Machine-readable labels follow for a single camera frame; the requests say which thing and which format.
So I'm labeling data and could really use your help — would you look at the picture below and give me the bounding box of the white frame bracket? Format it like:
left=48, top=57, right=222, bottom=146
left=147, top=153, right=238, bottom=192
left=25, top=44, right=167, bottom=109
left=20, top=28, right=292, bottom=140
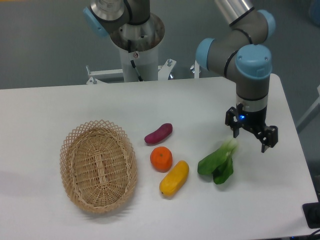
left=86, top=51, right=177, bottom=85

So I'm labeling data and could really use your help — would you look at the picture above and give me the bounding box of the green leafy vegetable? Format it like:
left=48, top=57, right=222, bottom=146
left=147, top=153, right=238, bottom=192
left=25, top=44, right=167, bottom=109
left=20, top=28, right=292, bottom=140
left=197, top=138, right=238, bottom=185

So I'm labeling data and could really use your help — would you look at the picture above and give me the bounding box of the yellow mango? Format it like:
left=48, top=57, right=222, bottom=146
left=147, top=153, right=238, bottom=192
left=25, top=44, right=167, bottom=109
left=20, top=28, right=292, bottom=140
left=159, top=160, right=190, bottom=197

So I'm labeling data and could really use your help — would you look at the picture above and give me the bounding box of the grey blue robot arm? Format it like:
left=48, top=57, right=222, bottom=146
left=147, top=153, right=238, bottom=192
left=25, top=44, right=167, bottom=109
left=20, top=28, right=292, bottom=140
left=83, top=0, right=278, bottom=151

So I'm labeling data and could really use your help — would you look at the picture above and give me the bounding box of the black device at table edge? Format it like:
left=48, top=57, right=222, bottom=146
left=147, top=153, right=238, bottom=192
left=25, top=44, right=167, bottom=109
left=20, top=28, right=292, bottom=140
left=302, top=202, right=320, bottom=229

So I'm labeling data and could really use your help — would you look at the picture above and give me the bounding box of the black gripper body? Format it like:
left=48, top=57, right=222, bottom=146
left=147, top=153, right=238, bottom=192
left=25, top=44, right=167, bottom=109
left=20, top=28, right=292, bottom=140
left=236, top=103, right=267, bottom=137

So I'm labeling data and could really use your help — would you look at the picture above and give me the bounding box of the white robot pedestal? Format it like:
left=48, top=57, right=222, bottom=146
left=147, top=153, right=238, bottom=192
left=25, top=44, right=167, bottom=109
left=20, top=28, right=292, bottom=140
left=109, top=13, right=166, bottom=83

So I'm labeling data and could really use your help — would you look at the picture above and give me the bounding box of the orange tangerine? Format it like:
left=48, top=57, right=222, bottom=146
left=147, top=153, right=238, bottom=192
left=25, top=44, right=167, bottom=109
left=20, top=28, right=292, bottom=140
left=150, top=146, right=173, bottom=173

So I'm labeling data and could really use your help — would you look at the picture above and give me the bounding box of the woven wicker basket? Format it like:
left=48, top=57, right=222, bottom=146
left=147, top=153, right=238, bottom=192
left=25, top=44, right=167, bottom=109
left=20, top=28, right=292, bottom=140
left=59, top=120, right=138, bottom=214

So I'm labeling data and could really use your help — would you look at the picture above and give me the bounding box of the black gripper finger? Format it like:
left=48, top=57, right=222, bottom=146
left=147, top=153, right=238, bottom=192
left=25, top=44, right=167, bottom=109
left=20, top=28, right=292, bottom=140
left=225, top=107, right=241, bottom=138
left=257, top=125, right=278, bottom=153

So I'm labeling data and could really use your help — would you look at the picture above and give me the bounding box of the purple sweet potato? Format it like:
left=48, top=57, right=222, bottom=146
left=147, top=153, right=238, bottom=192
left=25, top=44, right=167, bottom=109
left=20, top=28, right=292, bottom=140
left=144, top=123, right=173, bottom=145

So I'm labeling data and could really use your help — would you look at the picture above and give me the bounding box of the white table leg right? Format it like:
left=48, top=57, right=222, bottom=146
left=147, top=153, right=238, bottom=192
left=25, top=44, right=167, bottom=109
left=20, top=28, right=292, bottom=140
left=295, top=86, right=320, bottom=134

